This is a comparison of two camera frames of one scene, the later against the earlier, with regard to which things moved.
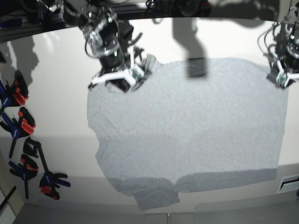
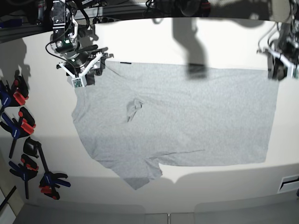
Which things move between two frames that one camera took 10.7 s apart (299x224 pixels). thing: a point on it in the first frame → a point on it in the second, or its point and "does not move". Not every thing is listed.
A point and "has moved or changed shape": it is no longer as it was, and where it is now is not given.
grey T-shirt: x=190 y=125 has moved or changed shape
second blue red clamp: x=24 y=125 does not move
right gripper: x=129 y=80 → x=82 y=70
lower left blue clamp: x=26 y=171 does not move
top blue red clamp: x=17 y=94 does not move
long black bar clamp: x=50 y=180 does not move
